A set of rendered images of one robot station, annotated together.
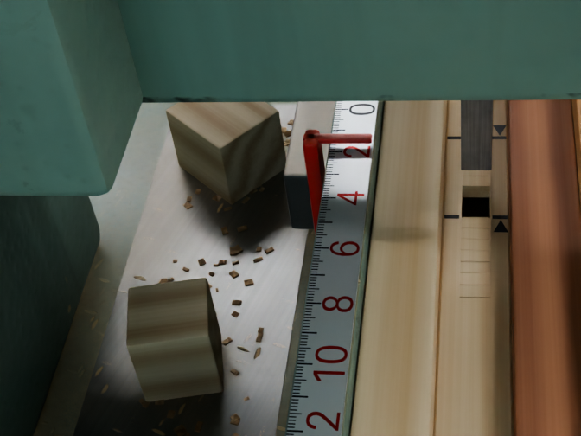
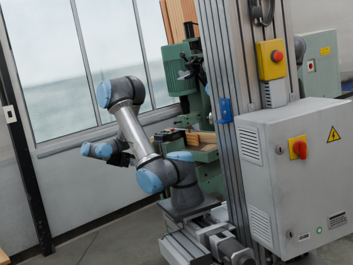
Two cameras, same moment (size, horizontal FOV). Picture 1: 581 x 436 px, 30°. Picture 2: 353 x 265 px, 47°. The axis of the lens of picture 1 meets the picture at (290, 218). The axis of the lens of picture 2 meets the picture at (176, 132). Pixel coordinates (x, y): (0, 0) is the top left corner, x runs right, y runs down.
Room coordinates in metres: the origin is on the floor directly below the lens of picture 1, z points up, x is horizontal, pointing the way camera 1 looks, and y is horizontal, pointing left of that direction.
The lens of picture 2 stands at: (1.73, -2.06, 1.51)
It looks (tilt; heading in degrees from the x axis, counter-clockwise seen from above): 12 degrees down; 128
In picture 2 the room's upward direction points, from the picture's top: 10 degrees counter-clockwise
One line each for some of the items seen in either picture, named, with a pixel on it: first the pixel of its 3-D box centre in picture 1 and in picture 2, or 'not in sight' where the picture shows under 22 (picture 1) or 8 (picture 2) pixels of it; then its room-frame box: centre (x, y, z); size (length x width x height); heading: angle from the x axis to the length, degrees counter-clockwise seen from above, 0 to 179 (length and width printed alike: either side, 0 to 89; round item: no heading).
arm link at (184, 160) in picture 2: not in sight; (180, 166); (0.66, -0.73, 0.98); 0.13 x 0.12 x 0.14; 75
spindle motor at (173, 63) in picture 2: not in sight; (178, 69); (0.24, -0.06, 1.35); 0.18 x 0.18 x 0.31
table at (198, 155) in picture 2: not in sight; (180, 150); (0.23, -0.17, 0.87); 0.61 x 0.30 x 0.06; 166
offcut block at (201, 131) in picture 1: (226, 138); not in sight; (0.42, 0.03, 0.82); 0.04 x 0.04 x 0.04; 35
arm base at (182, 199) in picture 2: not in sight; (186, 191); (0.66, -0.73, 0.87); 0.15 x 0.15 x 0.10
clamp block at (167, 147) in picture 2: not in sight; (168, 146); (0.21, -0.25, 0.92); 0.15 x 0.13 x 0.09; 166
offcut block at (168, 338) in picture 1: (175, 340); not in sight; (0.30, 0.06, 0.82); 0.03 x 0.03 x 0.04; 88
